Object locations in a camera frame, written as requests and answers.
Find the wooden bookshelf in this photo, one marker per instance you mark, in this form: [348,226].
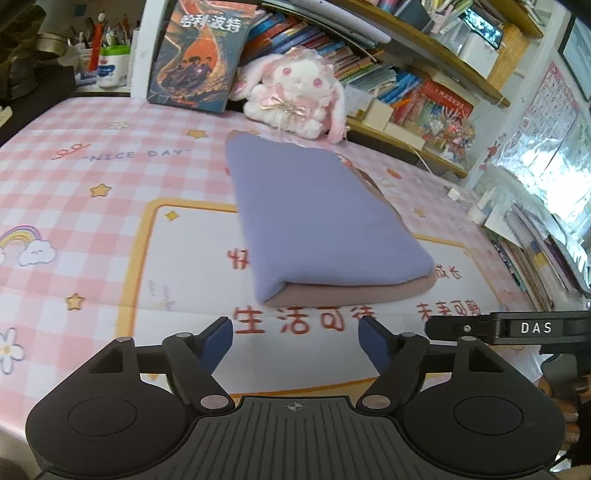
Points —
[406,138]

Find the pink wall poster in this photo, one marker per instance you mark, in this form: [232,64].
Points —
[549,106]

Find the purple and pink sweater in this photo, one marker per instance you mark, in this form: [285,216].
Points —
[314,217]

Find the white bottles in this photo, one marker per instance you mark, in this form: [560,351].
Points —
[480,207]

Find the framed picture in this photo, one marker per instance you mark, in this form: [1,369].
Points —
[579,55]

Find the silver foil sheet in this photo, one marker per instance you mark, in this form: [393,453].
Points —
[540,175]

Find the white jar with blue label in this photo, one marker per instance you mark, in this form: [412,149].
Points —
[112,69]

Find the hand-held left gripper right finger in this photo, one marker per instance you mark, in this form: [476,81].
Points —
[371,339]

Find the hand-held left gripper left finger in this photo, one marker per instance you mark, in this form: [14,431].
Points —
[219,337]

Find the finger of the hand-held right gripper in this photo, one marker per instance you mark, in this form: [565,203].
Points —
[461,327]

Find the row of colourful books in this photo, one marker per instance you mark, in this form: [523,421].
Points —
[323,50]

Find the white and pink plush bunny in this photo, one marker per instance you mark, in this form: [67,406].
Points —
[300,78]

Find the pile of books and papers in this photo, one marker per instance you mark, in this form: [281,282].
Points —
[540,258]

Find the small white paper box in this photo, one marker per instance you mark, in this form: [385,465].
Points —
[358,101]

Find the round metal tin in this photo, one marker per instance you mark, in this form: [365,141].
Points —
[53,44]

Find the colourful toy flower bouquet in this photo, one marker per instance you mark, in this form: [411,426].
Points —
[455,138]

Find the red boxed book set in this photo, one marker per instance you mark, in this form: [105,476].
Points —
[438,101]

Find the pink checkered printed desk mat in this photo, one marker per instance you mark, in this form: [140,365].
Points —
[92,194]

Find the bundle of pens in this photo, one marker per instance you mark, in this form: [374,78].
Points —
[104,32]

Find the book with fiery cover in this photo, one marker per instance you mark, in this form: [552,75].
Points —
[194,55]

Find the white charger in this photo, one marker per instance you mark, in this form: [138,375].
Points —
[454,194]

